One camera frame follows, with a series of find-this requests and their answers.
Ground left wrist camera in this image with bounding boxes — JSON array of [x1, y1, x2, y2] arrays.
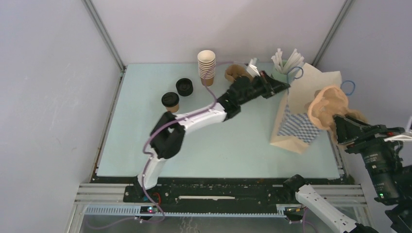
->
[[246, 58, 260, 78]]

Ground paper takeout bag blue handles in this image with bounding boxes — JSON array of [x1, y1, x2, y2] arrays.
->
[[270, 64, 347, 154]]

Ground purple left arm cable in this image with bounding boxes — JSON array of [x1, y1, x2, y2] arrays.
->
[[106, 61, 255, 226]]

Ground single brown paper cup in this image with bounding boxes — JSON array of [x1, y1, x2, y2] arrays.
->
[[165, 103, 179, 113]]

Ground black cup lid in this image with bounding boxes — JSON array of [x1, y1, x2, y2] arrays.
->
[[161, 92, 180, 108]]

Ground stack of brown paper cups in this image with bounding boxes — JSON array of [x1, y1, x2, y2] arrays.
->
[[197, 50, 216, 86]]

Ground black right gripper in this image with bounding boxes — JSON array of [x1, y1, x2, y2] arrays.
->
[[331, 113, 402, 198]]

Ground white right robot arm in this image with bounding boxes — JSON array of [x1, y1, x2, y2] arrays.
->
[[282, 115, 412, 233]]

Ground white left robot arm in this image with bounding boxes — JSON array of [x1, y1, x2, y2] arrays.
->
[[135, 72, 290, 202]]

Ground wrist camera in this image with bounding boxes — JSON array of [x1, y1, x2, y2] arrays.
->
[[384, 116, 412, 142], [246, 58, 260, 78]]

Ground stack of black cup lids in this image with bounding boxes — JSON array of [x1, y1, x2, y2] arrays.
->
[[175, 78, 193, 97]]

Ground separated brown pulp cup carrier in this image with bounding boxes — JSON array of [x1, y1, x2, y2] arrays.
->
[[305, 85, 368, 144]]

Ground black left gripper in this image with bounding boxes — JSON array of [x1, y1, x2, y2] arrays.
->
[[237, 70, 289, 106]]

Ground green straw holder cup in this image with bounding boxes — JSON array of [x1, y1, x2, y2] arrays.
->
[[272, 69, 290, 83]]

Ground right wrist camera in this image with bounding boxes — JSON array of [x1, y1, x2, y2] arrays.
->
[[384, 116, 412, 142]]

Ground bundle of white wrapped straws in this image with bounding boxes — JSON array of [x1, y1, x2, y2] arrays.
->
[[271, 48, 305, 74]]

